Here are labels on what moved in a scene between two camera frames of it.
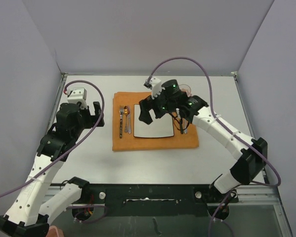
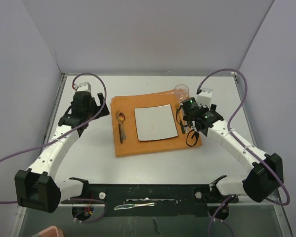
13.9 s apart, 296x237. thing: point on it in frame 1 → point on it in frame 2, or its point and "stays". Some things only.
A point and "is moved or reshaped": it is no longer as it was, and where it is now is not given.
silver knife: x=186 y=123 stays
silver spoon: x=129 y=123 → x=124 y=135
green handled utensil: x=181 y=125 stays
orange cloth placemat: x=129 y=142 is moved or reshaped
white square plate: x=160 y=127 is moved or reshaped
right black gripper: x=147 y=105 → x=212 y=107
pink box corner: x=54 y=231 stays
